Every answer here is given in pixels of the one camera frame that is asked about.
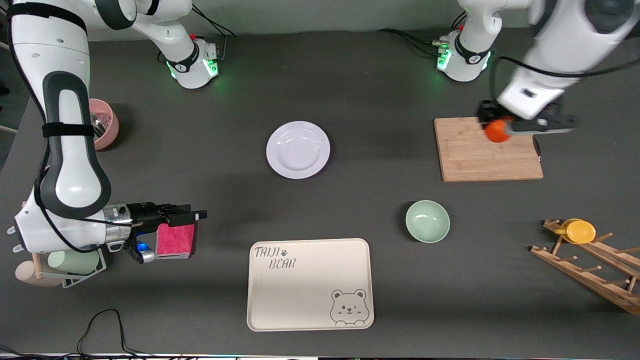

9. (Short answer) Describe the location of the orange fruit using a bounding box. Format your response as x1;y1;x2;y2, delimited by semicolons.
484;118;513;144

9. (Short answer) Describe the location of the white round plate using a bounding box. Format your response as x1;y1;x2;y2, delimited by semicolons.
266;121;331;180

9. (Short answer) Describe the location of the pink folded cloth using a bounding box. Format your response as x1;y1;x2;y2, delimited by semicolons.
155;223;196;260

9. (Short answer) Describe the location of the bamboo cutting board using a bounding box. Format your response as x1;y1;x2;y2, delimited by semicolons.
434;115;544;183

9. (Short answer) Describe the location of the green cup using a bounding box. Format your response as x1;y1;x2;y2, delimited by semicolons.
47;249;101;275

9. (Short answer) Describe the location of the pink bowl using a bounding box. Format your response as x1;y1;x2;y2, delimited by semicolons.
89;98;120;151

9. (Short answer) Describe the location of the metal scoop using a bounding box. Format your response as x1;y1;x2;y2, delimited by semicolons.
90;111;107;141

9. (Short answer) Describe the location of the mint green bowl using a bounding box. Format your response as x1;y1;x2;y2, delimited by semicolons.
405;200;451;244

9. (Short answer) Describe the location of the cream bear print tray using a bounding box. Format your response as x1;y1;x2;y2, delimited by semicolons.
247;238;375;332

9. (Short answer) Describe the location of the beige cup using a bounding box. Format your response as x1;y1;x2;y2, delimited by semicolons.
15;261;63;288

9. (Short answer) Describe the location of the yellow mug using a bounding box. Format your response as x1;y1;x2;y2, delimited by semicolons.
554;218;597;245

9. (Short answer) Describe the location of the wooden mug rack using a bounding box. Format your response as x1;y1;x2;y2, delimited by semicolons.
530;218;640;316

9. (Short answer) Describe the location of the white wire cup rack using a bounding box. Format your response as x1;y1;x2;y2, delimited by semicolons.
7;225;107;289

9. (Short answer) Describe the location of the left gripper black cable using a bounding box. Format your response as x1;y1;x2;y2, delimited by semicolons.
489;55;640;108

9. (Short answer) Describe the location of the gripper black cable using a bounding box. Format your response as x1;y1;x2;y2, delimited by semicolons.
489;55;640;108
7;15;138;253

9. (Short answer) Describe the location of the black looped cable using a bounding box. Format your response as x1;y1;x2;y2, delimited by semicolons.
76;308;156;358

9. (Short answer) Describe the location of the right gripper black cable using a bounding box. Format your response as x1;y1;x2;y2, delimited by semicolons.
7;15;138;253

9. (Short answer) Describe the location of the left arm base cable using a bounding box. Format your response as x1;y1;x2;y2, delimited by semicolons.
377;27;451;56

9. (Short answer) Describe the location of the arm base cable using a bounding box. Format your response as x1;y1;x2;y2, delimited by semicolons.
189;6;237;62
377;27;451;56

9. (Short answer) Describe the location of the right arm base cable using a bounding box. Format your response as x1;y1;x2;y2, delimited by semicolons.
189;6;237;62

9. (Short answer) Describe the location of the black cable at table edge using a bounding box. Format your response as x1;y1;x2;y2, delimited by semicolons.
0;344;76;359

